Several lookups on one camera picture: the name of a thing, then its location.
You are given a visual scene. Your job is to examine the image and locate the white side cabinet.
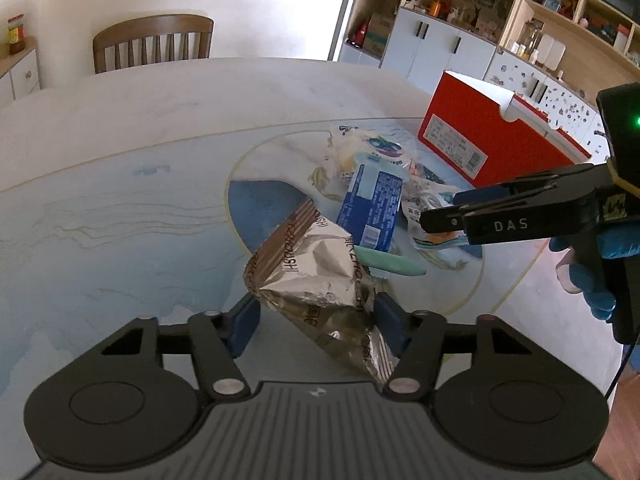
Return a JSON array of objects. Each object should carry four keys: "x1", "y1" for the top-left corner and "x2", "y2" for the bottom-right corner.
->
[{"x1": 0, "y1": 35, "x2": 42, "y2": 108}]

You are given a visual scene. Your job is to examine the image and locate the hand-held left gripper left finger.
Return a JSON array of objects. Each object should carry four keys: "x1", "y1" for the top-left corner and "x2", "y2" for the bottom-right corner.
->
[{"x1": 100, "y1": 292, "x2": 262, "y2": 402}]

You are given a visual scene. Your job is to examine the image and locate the blue packet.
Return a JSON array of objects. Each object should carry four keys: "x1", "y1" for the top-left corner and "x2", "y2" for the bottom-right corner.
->
[{"x1": 336, "y1": 156, "x2": 407, "y2": 253}]

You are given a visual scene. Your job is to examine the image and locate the brown wooden chair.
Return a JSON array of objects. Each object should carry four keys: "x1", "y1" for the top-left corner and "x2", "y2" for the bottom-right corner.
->
[{"x1": 92, "y1": 14, "x2": 215, "y2": 75}]

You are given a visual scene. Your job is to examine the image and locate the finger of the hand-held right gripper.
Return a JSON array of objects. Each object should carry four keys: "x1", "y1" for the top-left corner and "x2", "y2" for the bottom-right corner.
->
[
  {"x1": 452, "y1": 162, "x2": 596, "y2": 206},
  {"x1": 420, "y1": 203, "x2": 468, "y2": 233}
]

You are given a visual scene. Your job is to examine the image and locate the wooden wall shelf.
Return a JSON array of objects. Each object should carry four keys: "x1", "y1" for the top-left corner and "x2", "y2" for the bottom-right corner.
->
[{"x1": 500, "y1": 0, "x2": 640, "y2": 96}]

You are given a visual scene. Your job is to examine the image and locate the red bottle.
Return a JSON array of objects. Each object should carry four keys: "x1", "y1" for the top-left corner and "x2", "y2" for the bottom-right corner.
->
[{"x1": 346, "y1": 22, "x2": 371, "y2": 48}]

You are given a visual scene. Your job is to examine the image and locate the red lidded jar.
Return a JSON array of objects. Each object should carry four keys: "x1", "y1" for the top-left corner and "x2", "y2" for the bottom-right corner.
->
[{"x1": 6, "y1": 14, "x2": 26, "y2": 56}]

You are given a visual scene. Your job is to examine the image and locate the person's right hand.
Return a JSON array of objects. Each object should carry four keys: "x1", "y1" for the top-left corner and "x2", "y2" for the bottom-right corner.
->
[{"x1": 548, "y1": 210, "x2": 640, "y2": 323}]

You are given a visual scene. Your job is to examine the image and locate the white lower cabinet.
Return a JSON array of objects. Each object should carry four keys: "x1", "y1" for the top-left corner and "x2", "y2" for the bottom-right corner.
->
[{"x1": 380, "y1": 7, "x2": 498, "y2": 93}]

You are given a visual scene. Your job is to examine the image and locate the teal plastic case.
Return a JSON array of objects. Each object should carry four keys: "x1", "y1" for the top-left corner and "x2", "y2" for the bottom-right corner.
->
[{"x1": 352, "y1": 245, "x2": 427, "y2": 278}]

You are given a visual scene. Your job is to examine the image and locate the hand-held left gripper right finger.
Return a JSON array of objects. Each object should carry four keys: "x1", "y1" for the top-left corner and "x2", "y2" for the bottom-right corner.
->
[{"x1": 374, "y1": 291, "x2": 526, "y2": 397}]

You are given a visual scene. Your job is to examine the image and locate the clear glass jar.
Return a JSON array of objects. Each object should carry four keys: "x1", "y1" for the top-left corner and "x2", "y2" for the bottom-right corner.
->
[{"x1": 520, "y1": 20, "x2": 543, "y2": 58}]

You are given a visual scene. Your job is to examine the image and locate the white storage container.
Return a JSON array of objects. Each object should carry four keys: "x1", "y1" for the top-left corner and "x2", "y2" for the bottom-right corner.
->
[{"x1": 537, "y1": 35, "x2": 567, "y2": 72}]

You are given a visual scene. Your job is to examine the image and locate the gold foil snack packet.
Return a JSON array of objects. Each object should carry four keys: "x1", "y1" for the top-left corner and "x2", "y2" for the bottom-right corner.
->
[{"x1": 243, "y1": 197, "x2": 396, "y2": 386}]

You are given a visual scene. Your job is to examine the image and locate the red cardboard box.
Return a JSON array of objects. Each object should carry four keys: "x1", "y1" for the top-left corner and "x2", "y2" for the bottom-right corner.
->
[{"x1": 417, "y1": 71, "x2": 596, "y2": 188}]

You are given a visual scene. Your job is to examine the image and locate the low white hallway cabinet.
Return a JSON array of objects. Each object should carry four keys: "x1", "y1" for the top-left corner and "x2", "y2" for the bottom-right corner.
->
[{"x1": 337, "y1": 42, "x2": 383, "y2": 68}]

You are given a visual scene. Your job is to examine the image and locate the blueberry bread packet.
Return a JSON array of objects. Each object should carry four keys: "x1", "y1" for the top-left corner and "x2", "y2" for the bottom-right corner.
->
[{"x1": 327, "y1": 125, "x2": 418, "y2": 186}]

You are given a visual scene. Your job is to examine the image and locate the white marble desktop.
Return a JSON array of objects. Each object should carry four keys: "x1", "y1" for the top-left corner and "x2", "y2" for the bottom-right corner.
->
[{"x1": 0, "y1": 56, "x2": 631, "y2": 391}]

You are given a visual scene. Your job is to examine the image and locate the black cable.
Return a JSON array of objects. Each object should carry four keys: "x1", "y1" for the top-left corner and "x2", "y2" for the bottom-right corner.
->
[{"x1": 606, "y1": 335, "x2": 640, "y2": 401}]

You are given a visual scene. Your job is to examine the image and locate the sticker covered white cabinet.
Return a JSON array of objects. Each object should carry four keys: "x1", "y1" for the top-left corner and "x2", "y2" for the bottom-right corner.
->
[{"x1": 482, "y1": 50, "x2": 621, "y2": 161}]

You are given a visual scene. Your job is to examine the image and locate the white cable packet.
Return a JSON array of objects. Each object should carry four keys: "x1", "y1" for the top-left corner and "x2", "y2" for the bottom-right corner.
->
[{"x1": 401, "y1": 175, "x2": 483, "y2": 261}]

